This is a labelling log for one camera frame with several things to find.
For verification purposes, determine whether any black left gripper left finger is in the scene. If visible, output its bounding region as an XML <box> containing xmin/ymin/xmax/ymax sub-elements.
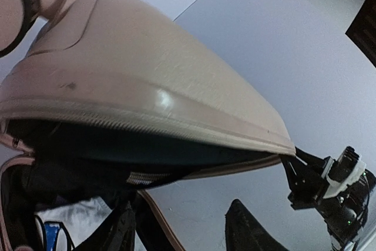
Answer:
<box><xmin>74</xmin><ymin>202</ymin><xmax>135</xmax><ymax>251</ymax></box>

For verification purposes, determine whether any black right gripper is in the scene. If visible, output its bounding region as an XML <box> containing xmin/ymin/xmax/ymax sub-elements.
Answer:
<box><xmin>280</xmin><ymin>148</ymin><xmax>375</xmax><ymax>250</ymax></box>

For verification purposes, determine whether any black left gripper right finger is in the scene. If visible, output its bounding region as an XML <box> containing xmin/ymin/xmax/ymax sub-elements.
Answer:
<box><xmin>225</xmin><ymin>199</ymin><xmax>287</xmax><ymax>251</ymax></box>

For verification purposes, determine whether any white t-shirt blue print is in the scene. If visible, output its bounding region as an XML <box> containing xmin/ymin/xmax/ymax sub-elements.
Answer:
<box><xmin>34</xmin><ymin>197</ymin><xmax>112</xmax><ymax>251</ymax></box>

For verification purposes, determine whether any pink hard-shell suitcase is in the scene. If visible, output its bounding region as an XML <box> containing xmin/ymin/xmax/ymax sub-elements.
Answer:
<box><xmin>1</xmin><ymin>0</ymin><xmax>296</xmax><ymax>250</ymax></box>

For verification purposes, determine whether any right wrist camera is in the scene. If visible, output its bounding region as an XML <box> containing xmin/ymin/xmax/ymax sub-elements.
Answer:
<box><xmin>321</xmin><ymin>146</ymin><xmax>366</xmax><ymax>199</ymax></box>

